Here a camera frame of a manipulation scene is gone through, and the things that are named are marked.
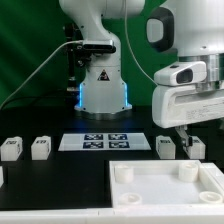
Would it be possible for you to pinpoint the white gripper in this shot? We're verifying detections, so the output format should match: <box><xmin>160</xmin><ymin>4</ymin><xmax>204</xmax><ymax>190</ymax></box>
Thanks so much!
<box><xmin>152</xmin><ymin>85</ymin><xmax>224</xmax><ymax>146</ymax></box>

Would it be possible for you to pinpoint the white square tabletop part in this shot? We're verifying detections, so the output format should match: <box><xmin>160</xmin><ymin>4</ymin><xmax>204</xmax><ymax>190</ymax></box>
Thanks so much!
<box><xmin>109</xmin><ymin>160</ymin><xmax>224</xmax><ymax>208</ymax></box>

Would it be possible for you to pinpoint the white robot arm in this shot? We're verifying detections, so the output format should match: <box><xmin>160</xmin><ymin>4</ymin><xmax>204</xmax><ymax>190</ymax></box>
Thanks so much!
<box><xmin>59</xmin><ymin>0</ymin><xmax>224</xmax><ymax>144</ymax></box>

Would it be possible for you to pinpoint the white corner obstacle right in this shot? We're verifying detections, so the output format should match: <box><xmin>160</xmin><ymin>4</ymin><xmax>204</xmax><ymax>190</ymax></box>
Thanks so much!
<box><xmin>199</xmin><ymin>163</ymin><xmax>224</xmax><ymax>198</ymax></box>

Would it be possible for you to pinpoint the white sheet with markers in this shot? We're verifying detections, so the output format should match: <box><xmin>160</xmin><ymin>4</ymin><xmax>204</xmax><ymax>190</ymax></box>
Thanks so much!
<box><xmin>59</xmin><ymin>133</ymin><xmax>151</xmax><ymax>151</ymax></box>

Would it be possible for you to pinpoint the white block left edge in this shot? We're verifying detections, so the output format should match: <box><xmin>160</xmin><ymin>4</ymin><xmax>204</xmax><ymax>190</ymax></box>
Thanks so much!
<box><xmin>0</xmin><ymin>166</ymin><xmax>4</xmax><ymax>188</ymax></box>

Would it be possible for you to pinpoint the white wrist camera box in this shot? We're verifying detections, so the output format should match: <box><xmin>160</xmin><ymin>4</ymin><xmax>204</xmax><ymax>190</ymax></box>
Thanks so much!
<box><xmin>154</xmin><ymin>61</ymin><xmax>207</xmax><ymax>86</ymax></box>

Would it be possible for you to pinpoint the white front rail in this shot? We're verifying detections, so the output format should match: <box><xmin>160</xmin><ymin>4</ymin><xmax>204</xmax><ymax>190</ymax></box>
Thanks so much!
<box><xmin>0</xmin><ymin>205</ymin><xmax>224</xmax><ymax>224</ymax></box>

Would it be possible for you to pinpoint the black camera on base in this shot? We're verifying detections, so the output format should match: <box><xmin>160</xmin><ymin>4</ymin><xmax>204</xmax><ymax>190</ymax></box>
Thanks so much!
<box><xmin>76</xmin><ymin>40</ymin><xmax>116</xmax><ymax>53</ymax></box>

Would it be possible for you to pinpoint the white cable right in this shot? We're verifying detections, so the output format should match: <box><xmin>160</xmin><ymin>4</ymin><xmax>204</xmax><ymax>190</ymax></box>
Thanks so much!
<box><xmin>123</xmin><ymin>0</ymin><xmax>158</xmax><ymax>86</ymax></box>

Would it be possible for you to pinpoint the grey cable left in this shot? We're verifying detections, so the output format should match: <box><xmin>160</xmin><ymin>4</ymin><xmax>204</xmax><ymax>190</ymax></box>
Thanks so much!
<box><xmin>0</xmin><ymin>39</ymin><xmax>84</xmax><ymax>109</ymax></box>

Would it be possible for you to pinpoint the black camera stand pole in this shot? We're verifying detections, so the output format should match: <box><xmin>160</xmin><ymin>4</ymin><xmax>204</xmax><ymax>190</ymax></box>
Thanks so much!
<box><xmin>63</xmin><ymin>23</ymin><xmax>81</xmax><ymax>93</ymax></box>

